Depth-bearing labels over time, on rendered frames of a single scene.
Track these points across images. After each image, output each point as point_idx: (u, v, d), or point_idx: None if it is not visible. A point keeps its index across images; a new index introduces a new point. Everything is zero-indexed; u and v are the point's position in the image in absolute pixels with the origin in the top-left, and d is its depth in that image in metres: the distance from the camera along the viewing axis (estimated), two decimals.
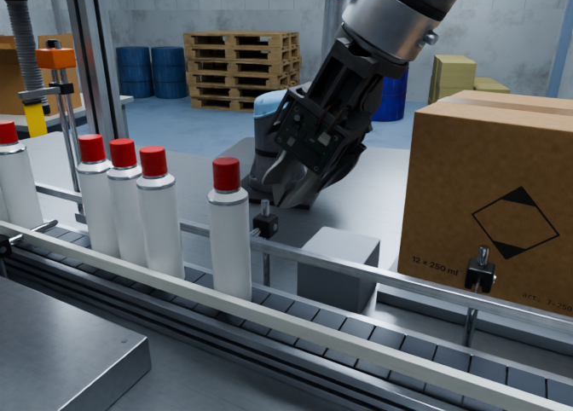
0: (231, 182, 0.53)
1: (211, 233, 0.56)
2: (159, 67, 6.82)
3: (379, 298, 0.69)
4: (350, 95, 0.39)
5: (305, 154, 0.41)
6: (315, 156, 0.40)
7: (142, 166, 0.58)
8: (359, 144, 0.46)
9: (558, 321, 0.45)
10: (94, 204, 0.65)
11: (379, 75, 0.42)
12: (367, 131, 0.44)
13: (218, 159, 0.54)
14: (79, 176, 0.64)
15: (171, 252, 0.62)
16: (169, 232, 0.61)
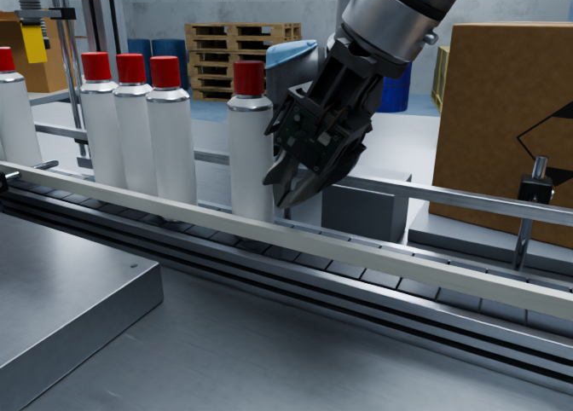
0: (255, 85, 0.47)
1: (229, 147, 0.50)
2: None
3: (410, 236, 0.63)
4: (350, 95, 0.39)
5: (305, 154, 0.41)
6: (315, 156, 0.40)
7: (153, 76, 0.52)
8: (359, 144, 0.46)
9: None
10: (98, 129, 0.59)
11: (379, 75, 0.42)
12: (367, 131, 0.44)
13: (240, 60, 0.48)
14: (83, 95, 0.58)
15: (185, 178, 0.56)
16: (182, 153, 0.55)
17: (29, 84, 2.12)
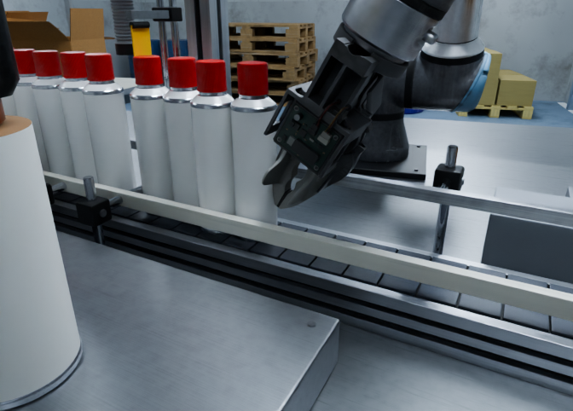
0: (257, 86, 0.47)
1: (233, 147, 0.50)
2: None
3: None
4: (350, 94, 0.39)
5: (305, 153, 0.41)
6: (315, 155, 0.40)
7: (202, 81, 0.49)
8: (359, 144, 0.47)
9: None
10: (155, 136, 0.56)
11: (379, 75, 0.42)
12: (367, 131, 0.44)
13: (244, 61, 0.48)
14: (138, 102, 0.54)
15: (233, 187, 0.54)
16: (231, 161, 0.52)
17: None
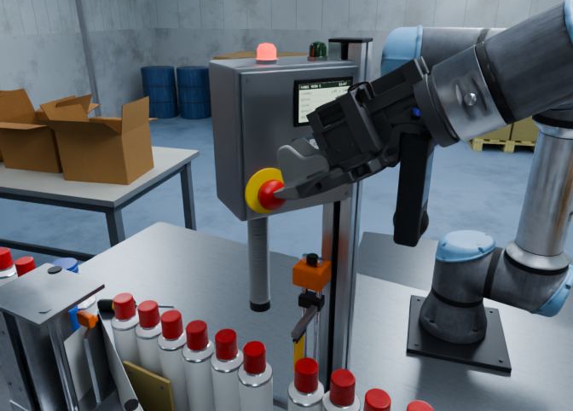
0: None
1: None
2: (184, 88, 6.73)
3: None
4: (387, 101, 0.42)
5: (323, 104, 0.45)
6: (324, 103, 0.44)
7: None
8: (354, 182, 0.44)
9: None
10: None
11: (423, 138, 0.41)
12: (367, 162, 0.42)
13: (413, 408, 0.54)
14: (299, 408, 0.60)
15: None
16: None
17: (107, 176, 2.10)
